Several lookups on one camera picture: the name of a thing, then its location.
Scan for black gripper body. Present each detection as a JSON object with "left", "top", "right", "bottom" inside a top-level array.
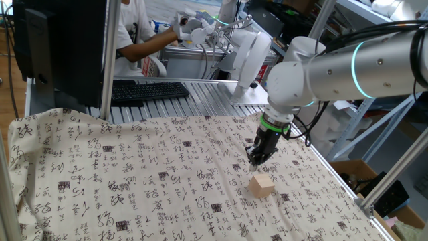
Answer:
[{"left": 253, "top": 129, "right": 284, "bottom": 157}]

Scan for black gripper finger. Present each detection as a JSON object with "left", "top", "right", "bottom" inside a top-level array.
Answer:
[
  {"left": 255, "top": 150, "right": 278, "bottom": 172},
  {"left": 245, "top": 146, "right": 260, "bottom": 172}
]

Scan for small wooden cube block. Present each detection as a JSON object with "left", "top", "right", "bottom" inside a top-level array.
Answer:
[{"left": 247, "top": 173, "right": 276, "bottom": 199}]

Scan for white haptic control device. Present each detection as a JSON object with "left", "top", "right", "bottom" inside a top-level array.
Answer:
[{"left": 173, "top": 11, "right": 279, "bottom": 106}]

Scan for person right forearm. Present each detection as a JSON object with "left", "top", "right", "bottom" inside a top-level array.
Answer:
[{"left": 116, "top": 25, "right": 180, "bottom": 64}]

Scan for person right hand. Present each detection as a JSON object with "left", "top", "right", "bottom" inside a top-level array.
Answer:
[{"left": 170, "top": 15, "right": 184, "bottom": 44}]

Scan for white foam blocks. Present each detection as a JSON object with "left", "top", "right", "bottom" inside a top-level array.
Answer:
[{"left": 294, "top": 100, "right": 372, "bottom": 158}]

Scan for grey blue shelf rack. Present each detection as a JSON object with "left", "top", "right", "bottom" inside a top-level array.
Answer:
[{"left": 326, "top": 0, "right": 428, "bottom": 165}]

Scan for cardboard box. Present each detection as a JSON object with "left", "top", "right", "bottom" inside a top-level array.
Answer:
[{"left": 329, "top": 159, "right": 428, "bottom": 241}]

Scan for silver metal workbench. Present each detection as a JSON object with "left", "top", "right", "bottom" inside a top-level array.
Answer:
[{"left": 159, "top": 43, "right": 279, "bottom": 81}]

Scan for black equipment cases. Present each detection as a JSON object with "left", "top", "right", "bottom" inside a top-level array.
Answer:
[{"left": 247, "top": 0, "right": 335, "bottom": 46}]

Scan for black keyboard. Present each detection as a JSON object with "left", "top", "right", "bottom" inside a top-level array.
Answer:
[{"left": 110, "top": 79, "right": 191, "bottom": 108}]

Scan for calligraphy print beige tablecloth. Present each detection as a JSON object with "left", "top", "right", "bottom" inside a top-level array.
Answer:
[{"left": 7, "top": 107, "right": 391, "bottom": 241}]

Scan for black case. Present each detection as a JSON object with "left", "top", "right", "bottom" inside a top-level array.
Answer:
[{"left": 359, "top": 171, "right": 411, "bottom": 218}]

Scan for white chair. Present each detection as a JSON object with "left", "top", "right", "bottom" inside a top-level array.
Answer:
[{"left": 140, "top": 54, "right": 168, "bottom": 78}]

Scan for pale green bundle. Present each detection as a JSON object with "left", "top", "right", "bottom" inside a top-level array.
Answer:
[{"left": 391, "top": 219, "right": 428, "bottom": 241}]

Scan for person in white shirt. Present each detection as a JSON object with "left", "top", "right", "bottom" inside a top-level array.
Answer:
[{"left": 112, "top": 0, "right": 158, "bottom": 78}]

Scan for white plastic bundle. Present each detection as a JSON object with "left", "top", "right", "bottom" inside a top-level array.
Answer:
[{"left": 370, "top": 0, "right": 428, "bottom": 23}]

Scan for black computer monitor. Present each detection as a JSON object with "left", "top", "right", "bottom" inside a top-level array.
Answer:
[{"left": 11, "top": 0, "right": 108, "bottom": 110}]

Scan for aluminium frame post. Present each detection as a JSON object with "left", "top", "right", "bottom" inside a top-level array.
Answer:
[
  {"left": 0, "top": 130, "right": 23, "bottom": 241},
  {"left": 306, "top": 0, "right": 338, "bottom": 40},
  {"left": 99, "top": 0, "right": 122, "bottom": 122},
  {"left": 354, "top": 129, "right": 428, "bottom": 219}
]

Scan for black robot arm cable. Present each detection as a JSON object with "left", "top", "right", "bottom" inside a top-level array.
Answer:
[{"left": 287, "top": 19, "right": 428, "bottom": 148}]

